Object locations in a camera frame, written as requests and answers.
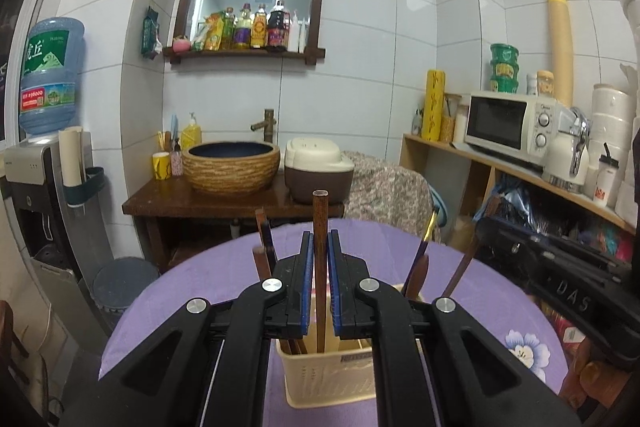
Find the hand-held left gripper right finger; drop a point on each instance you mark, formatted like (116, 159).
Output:
(335, 297)

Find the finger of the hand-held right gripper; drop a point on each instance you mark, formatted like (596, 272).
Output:
(505, 252)
(515, 229)

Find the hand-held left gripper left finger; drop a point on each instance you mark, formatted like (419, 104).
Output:
(302, 292)

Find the brown wooden spoon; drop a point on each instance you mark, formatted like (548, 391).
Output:
(462, 264)

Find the cream perforated cutlery basket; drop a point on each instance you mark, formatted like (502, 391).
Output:
(325, 377)

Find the person's right hand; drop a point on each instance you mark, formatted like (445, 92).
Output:
(595, 374)

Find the black plastic bag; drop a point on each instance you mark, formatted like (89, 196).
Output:
(540, 212)

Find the red printed box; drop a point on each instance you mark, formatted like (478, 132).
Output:
(565, 332)

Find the colourful plastic bags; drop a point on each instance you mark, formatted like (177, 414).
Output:
(600, 237)

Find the blue chair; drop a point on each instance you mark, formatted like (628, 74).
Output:
(439, 207)

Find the white electric kettle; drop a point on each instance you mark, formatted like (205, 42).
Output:
(560, 162)

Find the white tumbler with black lid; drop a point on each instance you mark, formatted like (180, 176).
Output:
(605, 184)

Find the purple floral tablecloth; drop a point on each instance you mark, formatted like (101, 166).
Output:
(200, 277)

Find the white microwave oven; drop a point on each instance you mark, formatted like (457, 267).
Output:
(500, 122)

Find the light wooden shelf unit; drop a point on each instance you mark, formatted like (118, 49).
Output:
(420, 167)

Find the clear jar with white contents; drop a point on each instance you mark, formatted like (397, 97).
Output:
(461, 127)

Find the floral patterned cloth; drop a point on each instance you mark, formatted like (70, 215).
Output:
(385, 192)

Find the cream brown rice cooker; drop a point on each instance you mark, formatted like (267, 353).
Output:
(315, 172)

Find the glass jar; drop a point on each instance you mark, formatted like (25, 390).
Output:
(447, 127)

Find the woven pattern wash basin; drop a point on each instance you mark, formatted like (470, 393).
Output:
(230, 177)

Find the small white jar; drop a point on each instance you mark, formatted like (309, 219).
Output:
(531, 85)

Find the small glass bottle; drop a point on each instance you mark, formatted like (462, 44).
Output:
(417, 122)

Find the stack of white paper bowls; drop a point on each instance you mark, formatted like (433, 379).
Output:
(610, 117)

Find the yellow cylinder pack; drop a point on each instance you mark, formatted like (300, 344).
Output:
(433, 107)

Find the yellow lidded jar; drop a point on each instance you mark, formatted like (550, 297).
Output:
(546, 84)

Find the bronze faucet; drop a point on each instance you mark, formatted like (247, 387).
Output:
(269, 129)

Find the dark wooden vanity table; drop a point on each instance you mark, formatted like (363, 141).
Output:
(160, 202)

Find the small floral pump bottle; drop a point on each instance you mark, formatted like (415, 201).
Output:
(176, 164)

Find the tall stack of paper cups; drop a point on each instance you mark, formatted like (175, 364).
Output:
(561, 47)

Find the yellow cup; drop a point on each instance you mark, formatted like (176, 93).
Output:
(161, 167)

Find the yellow soap pump bottle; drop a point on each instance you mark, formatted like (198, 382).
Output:
(191, 137)

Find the wooden sticks in cup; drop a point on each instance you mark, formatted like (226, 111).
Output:
(164, 142)

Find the blue toothbrush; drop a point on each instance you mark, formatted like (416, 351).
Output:
(174, 127)

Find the dark teal cup holder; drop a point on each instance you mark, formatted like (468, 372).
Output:
(90, 189)

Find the white squeeze bottle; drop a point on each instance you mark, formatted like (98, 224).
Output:
(294, 34)

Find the dark soy sauce bottle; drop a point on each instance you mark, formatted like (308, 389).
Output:
(277, 29)

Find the amber sauce bottle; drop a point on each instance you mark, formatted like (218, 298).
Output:
(258, 32)

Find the yellow oil bottle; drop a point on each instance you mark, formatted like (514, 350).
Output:
(243, 32)

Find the cream paper cup tube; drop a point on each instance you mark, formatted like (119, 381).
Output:
(71, 154)

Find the green bottle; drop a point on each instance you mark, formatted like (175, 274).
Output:
(228, 32)

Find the pink bowl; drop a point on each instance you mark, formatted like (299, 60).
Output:
(181, 44)

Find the grey water dispenser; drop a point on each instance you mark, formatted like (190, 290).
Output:
(30, 207)

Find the green hanging packet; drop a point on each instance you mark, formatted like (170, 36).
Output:
(150, 34)

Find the blue water jug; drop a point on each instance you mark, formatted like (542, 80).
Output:
(50, 77)

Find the sliding window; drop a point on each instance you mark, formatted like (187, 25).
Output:
(15, 7)

